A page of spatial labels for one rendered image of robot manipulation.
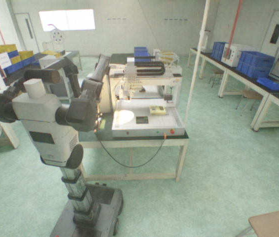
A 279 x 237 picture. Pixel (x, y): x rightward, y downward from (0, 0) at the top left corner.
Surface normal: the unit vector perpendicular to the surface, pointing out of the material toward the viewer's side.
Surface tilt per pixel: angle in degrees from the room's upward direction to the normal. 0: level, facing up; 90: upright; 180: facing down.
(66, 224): 0
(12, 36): 90
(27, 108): 90
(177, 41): 90
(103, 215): 0
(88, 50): 90
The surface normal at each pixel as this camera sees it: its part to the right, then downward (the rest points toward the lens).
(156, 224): 0.00, -0.83
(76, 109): -0.07, -0.44
